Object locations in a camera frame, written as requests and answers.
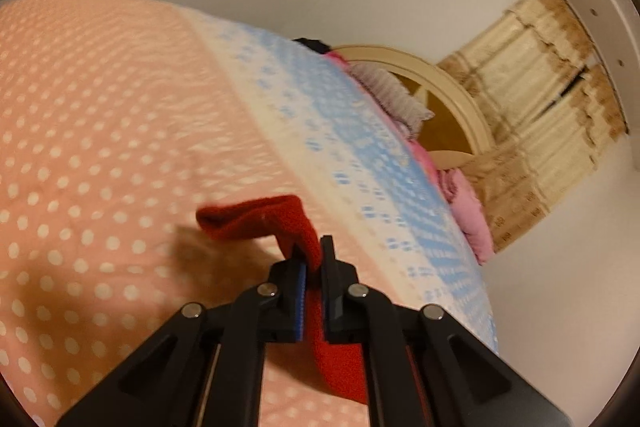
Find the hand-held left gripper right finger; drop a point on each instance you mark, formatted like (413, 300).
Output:
(332, 307)

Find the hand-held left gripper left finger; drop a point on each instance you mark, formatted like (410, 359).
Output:
(300, 303)

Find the red knit garment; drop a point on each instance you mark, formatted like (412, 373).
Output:
(260, 219)

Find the pink pillow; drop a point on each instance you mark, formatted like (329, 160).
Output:
(467, 207)

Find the grey striped cloth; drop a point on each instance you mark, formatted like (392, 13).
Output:
(395, 94)

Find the dark cloth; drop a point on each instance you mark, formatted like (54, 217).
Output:
(310, 44)

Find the cream round wooden headboard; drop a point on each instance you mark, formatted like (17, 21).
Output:
(400, 55)

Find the polka dot bedspread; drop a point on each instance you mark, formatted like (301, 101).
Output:
(100, 132)

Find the beige patterned curtain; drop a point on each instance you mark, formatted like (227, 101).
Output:
(530, 107)

